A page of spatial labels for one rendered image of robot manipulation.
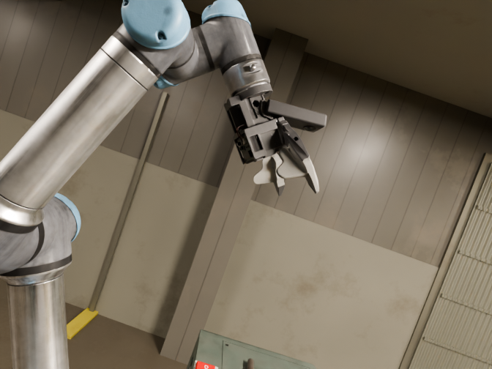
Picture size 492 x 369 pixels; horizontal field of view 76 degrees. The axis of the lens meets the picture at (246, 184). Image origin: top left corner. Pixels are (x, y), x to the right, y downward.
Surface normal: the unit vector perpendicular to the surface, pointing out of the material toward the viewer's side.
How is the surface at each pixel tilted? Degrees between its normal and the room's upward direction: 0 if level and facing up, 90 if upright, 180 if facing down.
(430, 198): 90
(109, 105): 105
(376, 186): 90
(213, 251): 90
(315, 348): 90
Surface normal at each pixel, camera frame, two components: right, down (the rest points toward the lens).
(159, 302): -0.03, 0.05
